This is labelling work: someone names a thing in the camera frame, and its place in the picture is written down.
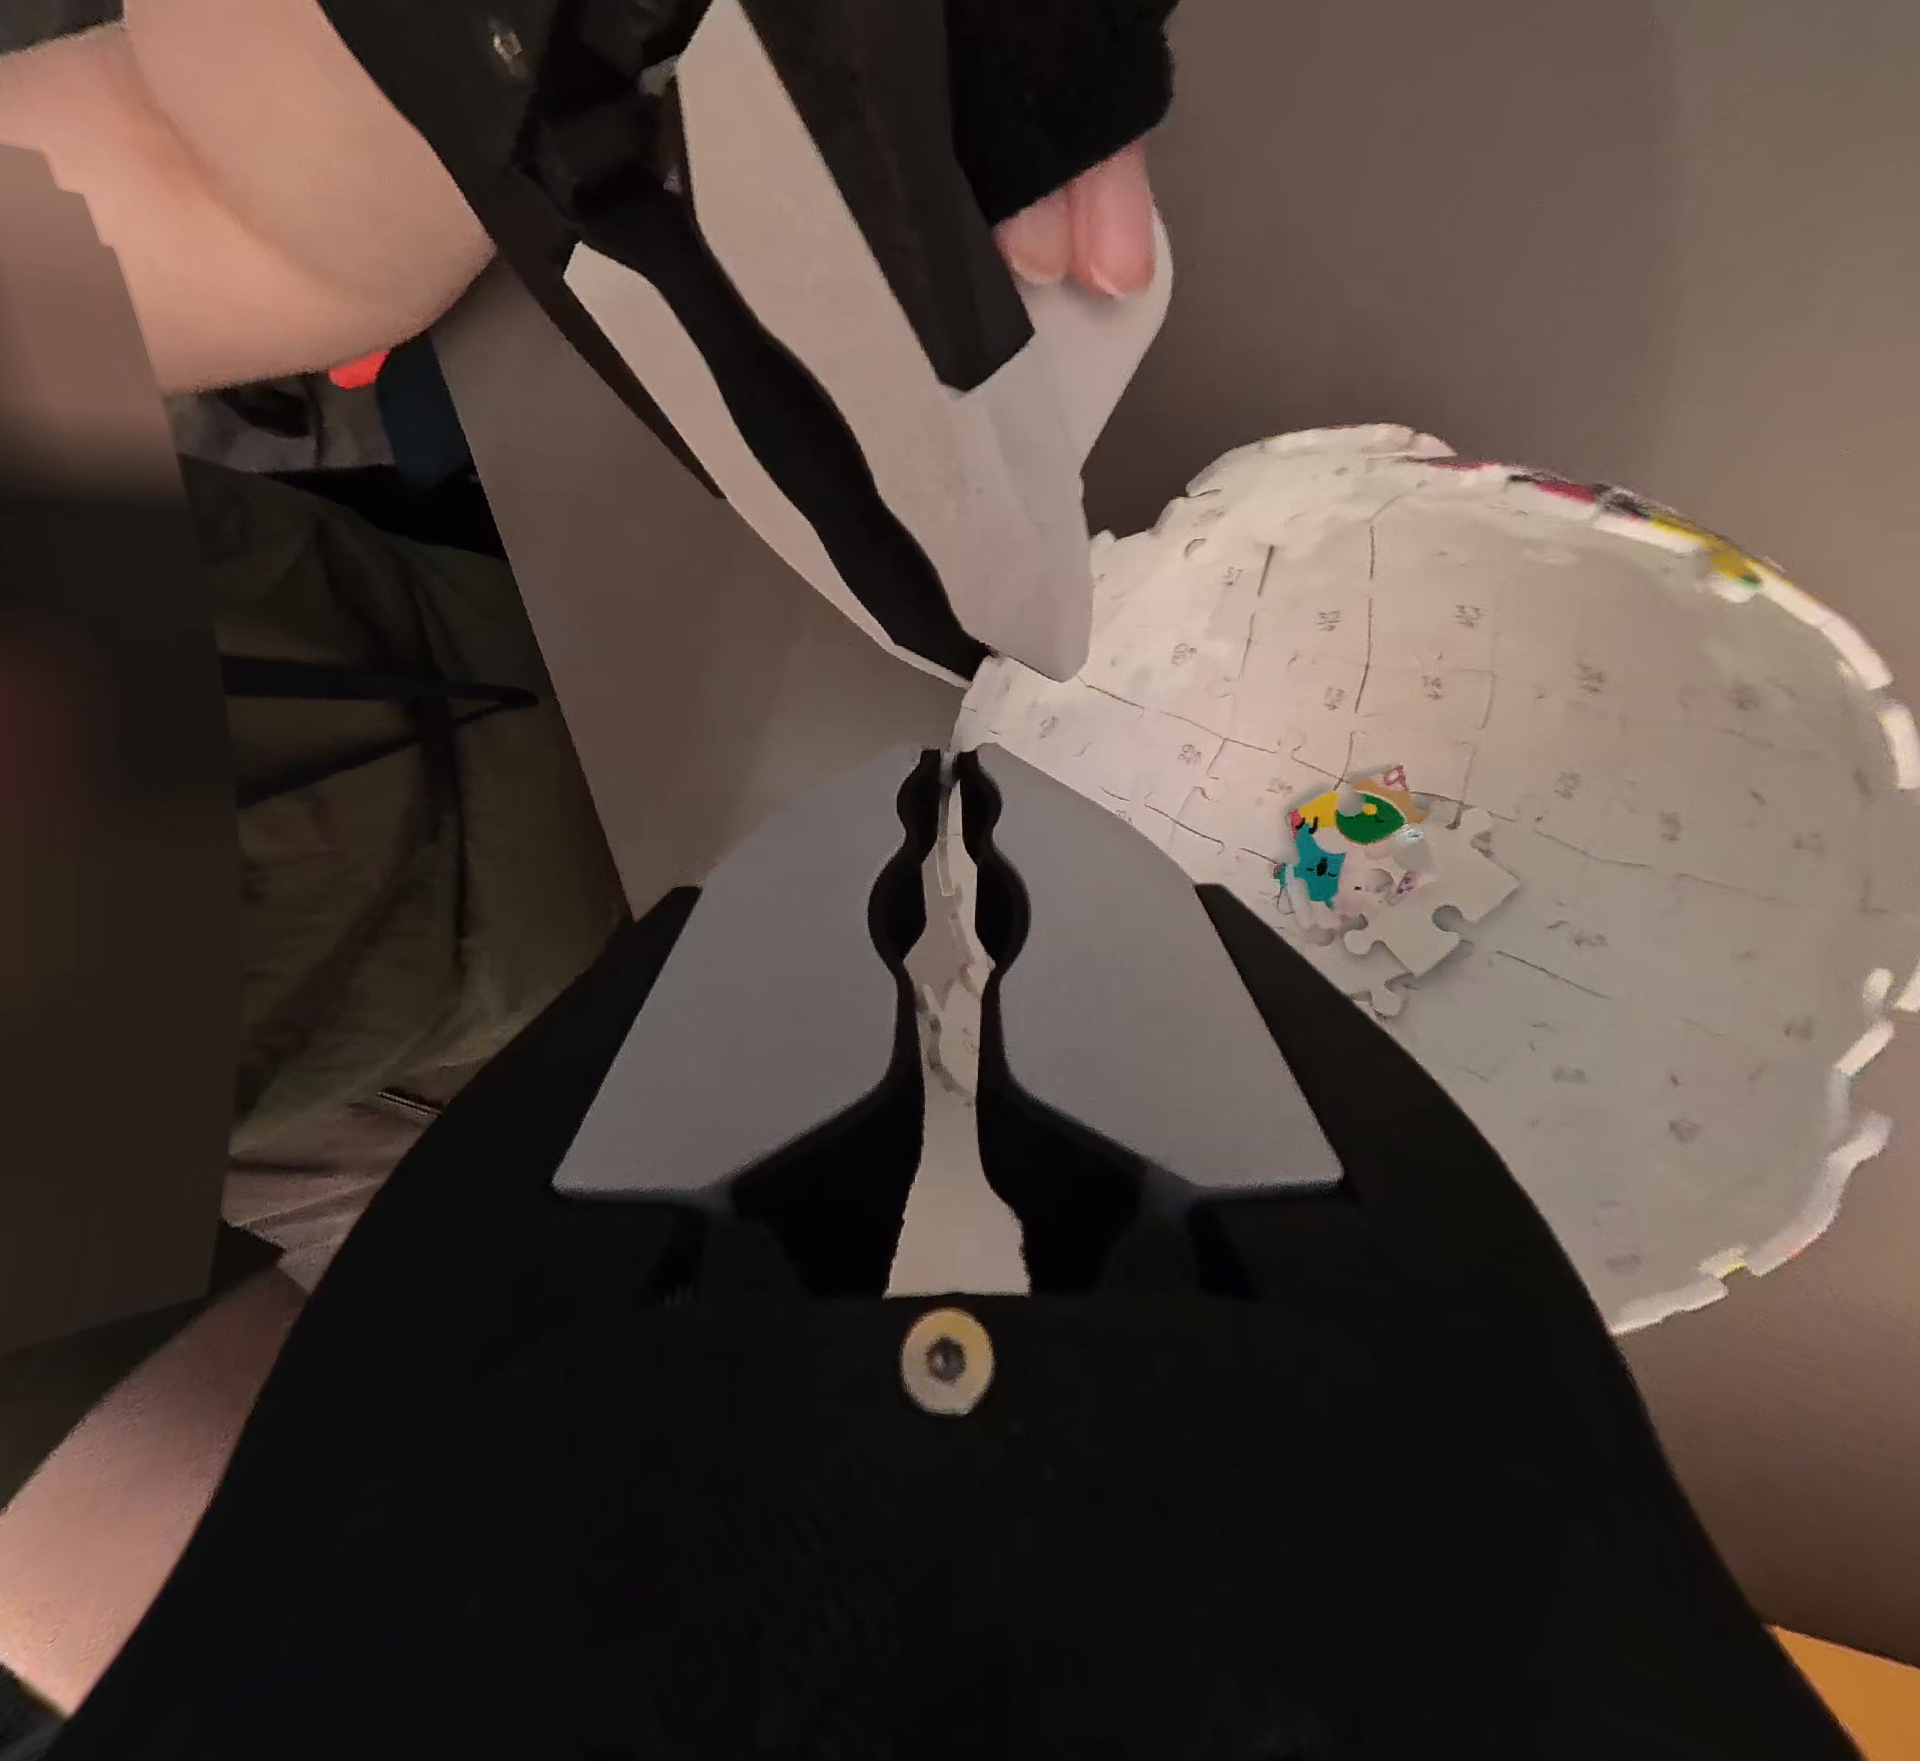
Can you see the person's left hand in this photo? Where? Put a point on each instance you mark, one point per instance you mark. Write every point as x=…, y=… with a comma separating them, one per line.
x=1079, y=238

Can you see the person's right forearm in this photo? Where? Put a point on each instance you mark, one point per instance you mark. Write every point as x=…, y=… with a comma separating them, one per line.
x=119, y=1492

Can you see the white half puzzle ball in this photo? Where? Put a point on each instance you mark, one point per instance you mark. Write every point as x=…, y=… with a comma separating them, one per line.
x=1575, y=966

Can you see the colourful loose puzzle piece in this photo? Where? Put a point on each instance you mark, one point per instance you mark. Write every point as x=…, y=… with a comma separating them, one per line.
x=1344, y=832

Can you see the person's left forearm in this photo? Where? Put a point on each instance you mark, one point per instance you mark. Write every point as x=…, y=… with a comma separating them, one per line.
x=270, y=216

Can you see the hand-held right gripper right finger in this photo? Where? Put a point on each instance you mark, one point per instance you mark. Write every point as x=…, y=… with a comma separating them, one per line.
x=1140, y=1026

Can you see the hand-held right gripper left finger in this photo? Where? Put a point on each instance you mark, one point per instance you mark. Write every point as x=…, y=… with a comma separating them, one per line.
x=764, y=1026

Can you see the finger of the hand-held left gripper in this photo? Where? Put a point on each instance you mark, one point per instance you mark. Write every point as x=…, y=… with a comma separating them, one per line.
x=703, y=441
x=899, y=441

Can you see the olive trousers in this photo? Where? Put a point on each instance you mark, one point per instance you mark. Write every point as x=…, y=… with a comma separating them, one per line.
x=390, y=816

